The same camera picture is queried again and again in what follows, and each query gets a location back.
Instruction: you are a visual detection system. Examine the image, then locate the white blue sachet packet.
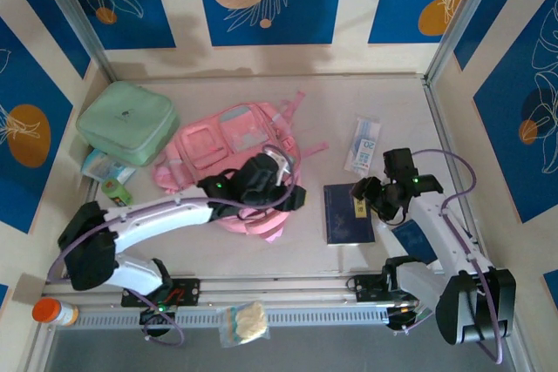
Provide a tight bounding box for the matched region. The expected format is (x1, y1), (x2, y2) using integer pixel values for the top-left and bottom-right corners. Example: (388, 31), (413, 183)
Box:
(343, 115), (383, 174)

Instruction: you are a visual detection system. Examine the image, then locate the pink backpack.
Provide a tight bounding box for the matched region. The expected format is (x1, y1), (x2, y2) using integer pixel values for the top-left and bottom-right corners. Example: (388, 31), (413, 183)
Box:
(151, 91), (329, 243)

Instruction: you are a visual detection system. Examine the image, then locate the mint green zip case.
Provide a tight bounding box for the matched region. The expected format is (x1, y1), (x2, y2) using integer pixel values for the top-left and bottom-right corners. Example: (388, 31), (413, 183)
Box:
(75, 80), (180, 167)

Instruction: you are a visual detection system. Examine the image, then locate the plastic bag with cotton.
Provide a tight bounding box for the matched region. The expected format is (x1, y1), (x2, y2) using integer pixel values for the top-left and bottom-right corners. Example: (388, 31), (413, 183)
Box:
(216, 301), (271, 349)

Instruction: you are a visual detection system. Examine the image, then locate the small green bottle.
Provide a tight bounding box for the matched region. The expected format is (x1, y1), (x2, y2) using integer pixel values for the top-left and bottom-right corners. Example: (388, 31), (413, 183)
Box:
(101, 178), (133, 207)

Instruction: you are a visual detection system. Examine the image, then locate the blue white tissue packet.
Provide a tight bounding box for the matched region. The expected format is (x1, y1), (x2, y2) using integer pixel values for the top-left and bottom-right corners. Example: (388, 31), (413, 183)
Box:
(81, 148), (136, 185)

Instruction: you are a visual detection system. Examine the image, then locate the white bottle orange lid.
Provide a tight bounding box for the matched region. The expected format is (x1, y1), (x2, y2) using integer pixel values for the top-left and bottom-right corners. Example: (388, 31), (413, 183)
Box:
(32, 297), (79, 328)

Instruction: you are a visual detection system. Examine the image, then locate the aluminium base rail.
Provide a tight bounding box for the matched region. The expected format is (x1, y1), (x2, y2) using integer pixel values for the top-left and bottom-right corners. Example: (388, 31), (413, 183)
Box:
(43, 274), (437, 306)

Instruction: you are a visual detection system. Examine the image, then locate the aluminium table side rail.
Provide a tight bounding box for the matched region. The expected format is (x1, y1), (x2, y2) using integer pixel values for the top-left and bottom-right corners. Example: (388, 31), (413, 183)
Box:
(422, 78), (480, 255)

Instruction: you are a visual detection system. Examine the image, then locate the grey slotted cable duct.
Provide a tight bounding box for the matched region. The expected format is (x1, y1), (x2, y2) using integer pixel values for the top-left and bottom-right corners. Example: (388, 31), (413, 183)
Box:
(73, 307), (389, 328)

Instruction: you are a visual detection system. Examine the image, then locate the aluminium corner post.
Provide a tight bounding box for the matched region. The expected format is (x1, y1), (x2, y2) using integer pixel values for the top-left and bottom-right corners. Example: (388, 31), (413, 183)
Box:
(423, 0), (510, 85)
(32, 0), (118, 82)

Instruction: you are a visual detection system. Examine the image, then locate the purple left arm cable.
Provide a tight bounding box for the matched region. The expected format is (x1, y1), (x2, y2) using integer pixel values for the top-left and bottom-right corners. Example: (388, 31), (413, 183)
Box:
(46, 144), (303, 347)

